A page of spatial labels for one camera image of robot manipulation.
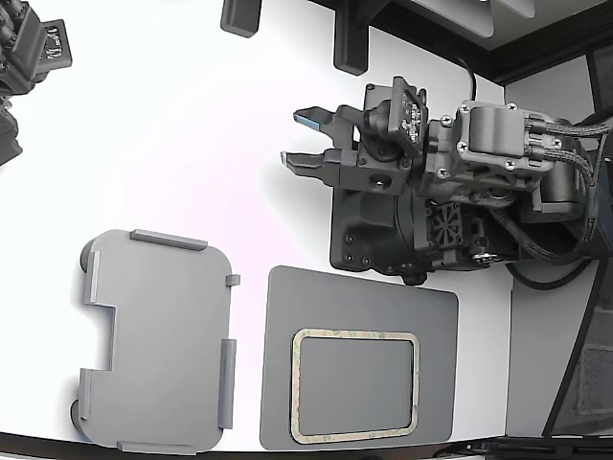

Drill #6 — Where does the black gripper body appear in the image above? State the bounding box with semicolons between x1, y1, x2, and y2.
342;141;425;196

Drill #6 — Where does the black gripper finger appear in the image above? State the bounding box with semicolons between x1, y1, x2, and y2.
280;147;359;191
292;104;361;150

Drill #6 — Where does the beige rectangular frame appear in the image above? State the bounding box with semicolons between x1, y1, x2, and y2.
288;327;422;446

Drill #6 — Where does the gray holder with black feet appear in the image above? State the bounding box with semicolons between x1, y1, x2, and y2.
70;228;241;456

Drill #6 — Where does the black upright stand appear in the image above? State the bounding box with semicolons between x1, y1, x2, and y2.
331;0;373;77

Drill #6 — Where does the gray flat base mat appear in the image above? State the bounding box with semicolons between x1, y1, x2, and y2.
259;264;461;452

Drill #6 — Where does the black ledge trim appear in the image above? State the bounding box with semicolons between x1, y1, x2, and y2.
306;0;613;88

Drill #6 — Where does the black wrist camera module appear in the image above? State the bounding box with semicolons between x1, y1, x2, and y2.
361;75;430;160

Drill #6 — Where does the black plastic bracket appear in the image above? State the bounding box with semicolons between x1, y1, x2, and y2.
219;0;263;38

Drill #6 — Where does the thin black cable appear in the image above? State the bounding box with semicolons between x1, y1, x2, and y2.
454;56;479;103

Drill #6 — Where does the thick black cable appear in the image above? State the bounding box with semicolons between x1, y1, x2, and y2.
505;258;600;292

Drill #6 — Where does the braided black cable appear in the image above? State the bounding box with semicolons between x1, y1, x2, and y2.
488;142;601;265
525;118;613;143

